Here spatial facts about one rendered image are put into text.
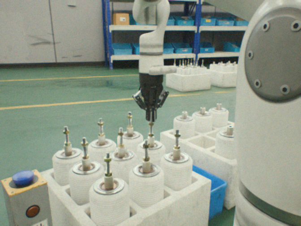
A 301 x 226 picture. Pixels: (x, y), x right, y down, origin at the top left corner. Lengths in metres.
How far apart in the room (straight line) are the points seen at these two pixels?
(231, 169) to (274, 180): 0.74
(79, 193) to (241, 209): 0.55
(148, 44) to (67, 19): 4.94
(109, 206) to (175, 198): 0.19
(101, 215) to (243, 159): 0.47
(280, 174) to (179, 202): 0.56
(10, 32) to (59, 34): 0.86
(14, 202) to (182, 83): 2.50
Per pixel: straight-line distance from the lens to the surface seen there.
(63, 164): 0.81
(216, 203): 0.94
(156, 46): 0.76
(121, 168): 0.76
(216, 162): 0.97
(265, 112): 0.20
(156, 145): 0.86
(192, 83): 2.97
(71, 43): 5.64
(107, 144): 0.87
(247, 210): 0.24
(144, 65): 0.76
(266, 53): 0.19
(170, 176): 0.76
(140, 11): 0.73
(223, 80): 3.23
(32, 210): 0.59
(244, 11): 0.30
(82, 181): 0.71
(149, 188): 0.68
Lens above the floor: 0.60
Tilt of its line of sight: 18 degrees down
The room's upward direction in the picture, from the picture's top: straight up
